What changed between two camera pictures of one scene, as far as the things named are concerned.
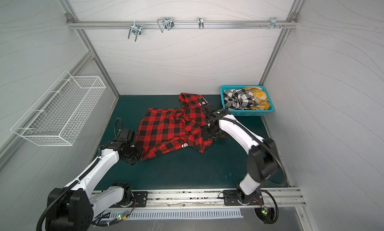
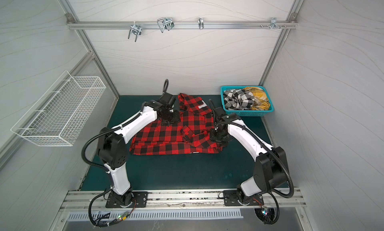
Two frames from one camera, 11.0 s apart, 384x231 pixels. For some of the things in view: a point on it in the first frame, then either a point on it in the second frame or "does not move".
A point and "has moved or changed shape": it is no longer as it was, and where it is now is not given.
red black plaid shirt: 161,130 has moved or changed shape
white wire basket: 61,114 does not move
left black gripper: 141,152 to 176,119
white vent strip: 136,214 does not move
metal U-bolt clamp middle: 166,23 does not move
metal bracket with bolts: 273,22 does not move
